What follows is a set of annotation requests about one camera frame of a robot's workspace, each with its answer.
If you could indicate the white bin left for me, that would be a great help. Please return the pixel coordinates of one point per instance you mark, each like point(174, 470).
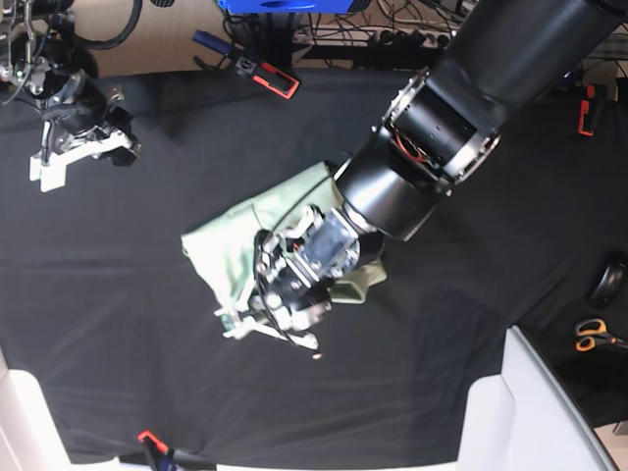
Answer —
point(29, 438)

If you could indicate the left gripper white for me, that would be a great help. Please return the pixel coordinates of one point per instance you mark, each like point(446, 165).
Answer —
point(295, 328)

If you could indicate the blue box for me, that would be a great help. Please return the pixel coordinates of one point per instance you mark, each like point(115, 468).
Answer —
point(294, 6)

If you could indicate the orange handled scissors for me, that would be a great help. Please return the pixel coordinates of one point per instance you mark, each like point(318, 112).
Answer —
point(592, 333)

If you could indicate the black table cloth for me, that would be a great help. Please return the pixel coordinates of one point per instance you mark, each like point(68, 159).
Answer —
point(99, 303)

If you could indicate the red clamp right side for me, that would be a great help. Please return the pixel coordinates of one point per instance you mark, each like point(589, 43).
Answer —
point(589, 107)

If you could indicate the light green T-shirt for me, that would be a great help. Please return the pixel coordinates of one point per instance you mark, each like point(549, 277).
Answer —
point(221, 250)

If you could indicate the black computer mouse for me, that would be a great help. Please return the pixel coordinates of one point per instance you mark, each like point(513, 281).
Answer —
point(609, 285)

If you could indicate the red clamp bottom edge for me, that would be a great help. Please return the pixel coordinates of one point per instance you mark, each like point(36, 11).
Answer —
point(161, 457)

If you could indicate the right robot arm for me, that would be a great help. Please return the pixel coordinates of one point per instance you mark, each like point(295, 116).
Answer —
point(47, 65)

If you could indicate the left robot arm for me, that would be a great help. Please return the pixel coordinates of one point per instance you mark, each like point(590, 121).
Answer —
point(437, 132)

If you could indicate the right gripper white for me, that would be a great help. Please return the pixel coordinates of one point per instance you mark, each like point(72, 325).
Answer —
point(82, 123)

